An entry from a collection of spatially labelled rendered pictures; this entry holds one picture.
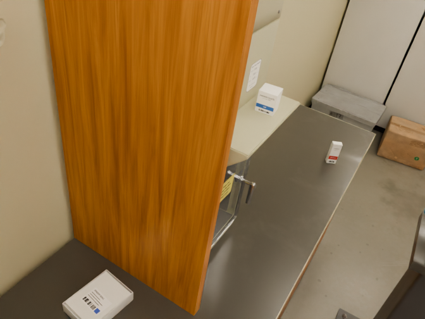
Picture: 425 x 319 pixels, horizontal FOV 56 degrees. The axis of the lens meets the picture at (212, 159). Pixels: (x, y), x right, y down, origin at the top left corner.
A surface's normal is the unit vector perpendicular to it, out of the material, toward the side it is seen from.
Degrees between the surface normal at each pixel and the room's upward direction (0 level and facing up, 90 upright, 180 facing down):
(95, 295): 0
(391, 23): 90
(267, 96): 90
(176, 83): 90
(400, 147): 90
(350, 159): 0
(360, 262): 0
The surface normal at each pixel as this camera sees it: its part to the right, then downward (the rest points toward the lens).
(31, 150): 0.84, 0.41
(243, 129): 0.13, -0.78
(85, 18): -0.52, 0.47
